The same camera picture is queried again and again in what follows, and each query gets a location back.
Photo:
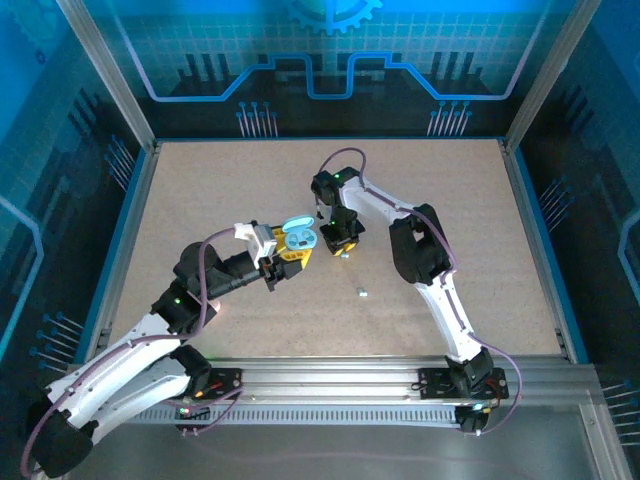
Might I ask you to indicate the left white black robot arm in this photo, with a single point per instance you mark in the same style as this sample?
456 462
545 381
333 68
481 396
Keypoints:
125 370

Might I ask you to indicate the aluminium table side rail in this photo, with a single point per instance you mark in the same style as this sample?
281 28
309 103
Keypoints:
124 250
517 175

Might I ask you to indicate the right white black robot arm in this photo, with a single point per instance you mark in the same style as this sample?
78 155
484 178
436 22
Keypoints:
430 240

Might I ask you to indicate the aluminium frame post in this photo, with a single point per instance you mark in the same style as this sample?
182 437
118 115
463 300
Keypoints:
543 75
113 75

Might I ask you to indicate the grey metal sheet panel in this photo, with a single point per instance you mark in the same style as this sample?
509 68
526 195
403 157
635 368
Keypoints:
325 455

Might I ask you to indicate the aluminium mounting beam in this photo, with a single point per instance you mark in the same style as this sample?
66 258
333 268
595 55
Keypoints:
325 380

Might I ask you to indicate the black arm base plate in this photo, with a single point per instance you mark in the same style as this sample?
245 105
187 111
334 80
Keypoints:
227 382
435 385

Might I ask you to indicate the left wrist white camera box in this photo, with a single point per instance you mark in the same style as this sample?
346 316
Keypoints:
260 240

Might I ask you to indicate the small metal screw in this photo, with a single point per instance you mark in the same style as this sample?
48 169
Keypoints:
362 292

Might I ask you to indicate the black controller module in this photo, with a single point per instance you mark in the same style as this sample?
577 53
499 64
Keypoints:
187 412
472 422

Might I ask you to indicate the light blue earbud charging case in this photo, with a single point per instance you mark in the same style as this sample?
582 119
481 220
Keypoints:
296 223

